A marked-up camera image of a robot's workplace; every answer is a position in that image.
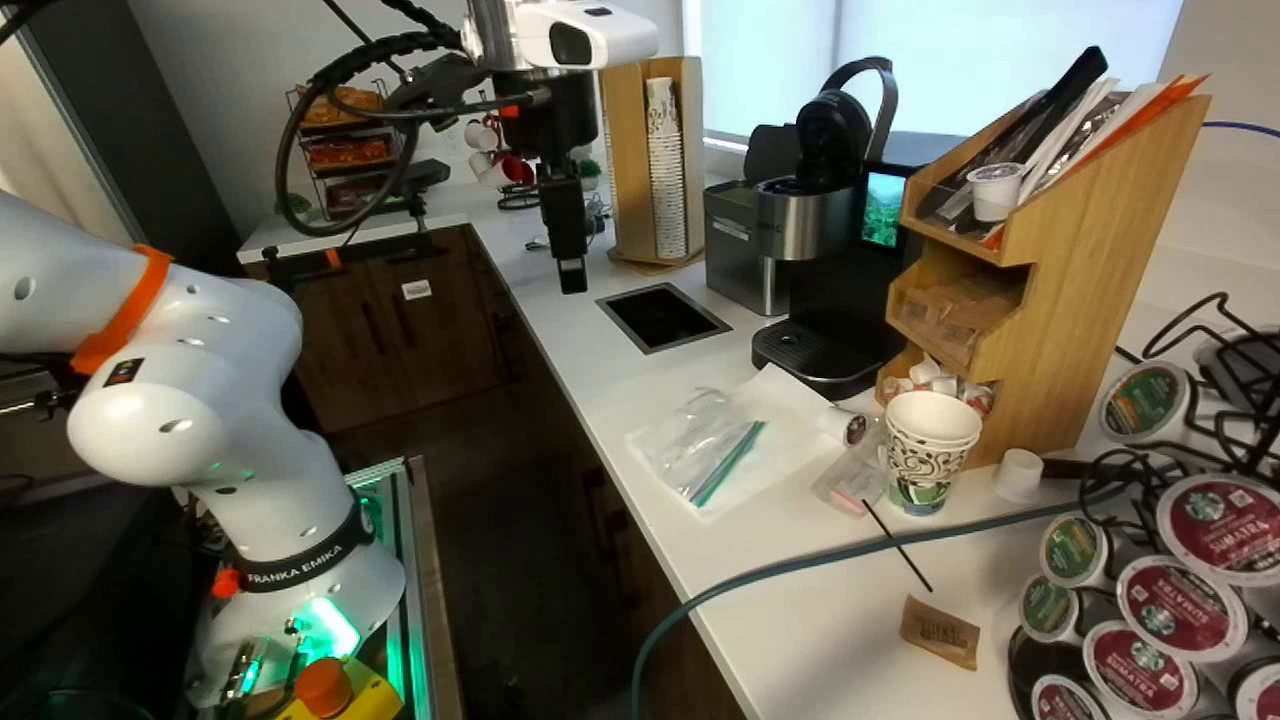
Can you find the brown sugar packet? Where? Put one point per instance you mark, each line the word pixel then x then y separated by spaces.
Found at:
pixel 936 634

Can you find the wooden condiment stand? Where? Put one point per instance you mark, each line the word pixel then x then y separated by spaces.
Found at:
pixel 1032 309

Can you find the wire snack rack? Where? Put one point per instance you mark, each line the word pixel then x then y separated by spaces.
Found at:
pixel 343 155

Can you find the white creamer cup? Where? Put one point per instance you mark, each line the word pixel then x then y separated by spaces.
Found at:
pixel 1016 475

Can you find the patterned paper cup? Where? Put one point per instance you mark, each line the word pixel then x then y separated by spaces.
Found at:
pixel 931 441

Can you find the clear zip bag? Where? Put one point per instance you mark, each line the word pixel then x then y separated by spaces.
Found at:
pixel 727 445

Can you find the black stir stick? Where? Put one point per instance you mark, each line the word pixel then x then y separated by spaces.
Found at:
pixel 895 540

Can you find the dark wooden cabinet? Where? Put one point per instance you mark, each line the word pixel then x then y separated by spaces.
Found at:
pixel 397 327

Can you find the pink sweetener packet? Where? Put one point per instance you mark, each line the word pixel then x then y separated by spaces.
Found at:
pixel 852 484

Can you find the steel counter trash opening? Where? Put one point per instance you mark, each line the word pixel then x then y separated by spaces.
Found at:
pixel 660 317

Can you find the wooden cup dispenser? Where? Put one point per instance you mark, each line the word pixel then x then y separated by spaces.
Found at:
pixel 655 122

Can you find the black pod carousel rack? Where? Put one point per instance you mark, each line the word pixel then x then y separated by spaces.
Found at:
pixel 1156 594

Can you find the black coffee maker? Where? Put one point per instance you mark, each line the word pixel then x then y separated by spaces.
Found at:
pixel 791 238

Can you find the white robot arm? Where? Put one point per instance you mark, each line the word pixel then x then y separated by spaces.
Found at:
pixel 182 387

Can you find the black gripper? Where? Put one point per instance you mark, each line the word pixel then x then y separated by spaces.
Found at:
pixel 554 122

